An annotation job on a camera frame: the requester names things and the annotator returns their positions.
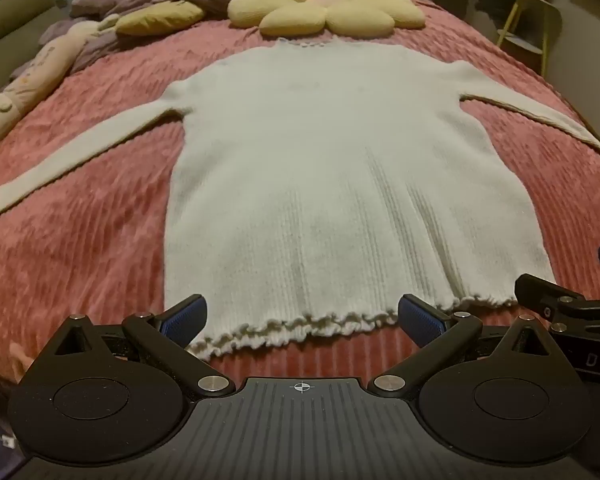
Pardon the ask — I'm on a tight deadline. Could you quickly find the green sofa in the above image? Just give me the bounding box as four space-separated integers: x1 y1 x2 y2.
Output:
0 0 73 103

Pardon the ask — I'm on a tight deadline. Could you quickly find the yellow-green side table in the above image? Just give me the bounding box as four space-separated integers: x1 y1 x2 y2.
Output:
495 0 563 73

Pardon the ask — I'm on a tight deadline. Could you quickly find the black cloth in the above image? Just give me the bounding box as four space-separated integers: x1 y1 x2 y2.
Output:
476 0 519 16

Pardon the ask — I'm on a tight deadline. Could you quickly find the long cream plush toy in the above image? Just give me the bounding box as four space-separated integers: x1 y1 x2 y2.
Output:
0 14 121 142

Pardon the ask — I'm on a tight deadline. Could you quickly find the yellow leaf pillow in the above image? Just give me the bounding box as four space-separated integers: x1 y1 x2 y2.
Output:
114 0 205 37

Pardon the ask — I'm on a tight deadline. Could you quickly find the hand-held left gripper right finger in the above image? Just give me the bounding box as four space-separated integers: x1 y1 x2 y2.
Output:
367 294 561 397

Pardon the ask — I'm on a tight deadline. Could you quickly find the white knit sweater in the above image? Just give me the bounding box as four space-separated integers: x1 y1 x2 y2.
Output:
0 37 600 361

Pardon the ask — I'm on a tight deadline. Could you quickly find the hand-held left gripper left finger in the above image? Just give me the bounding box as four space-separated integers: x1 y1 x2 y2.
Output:
45 294 236 397

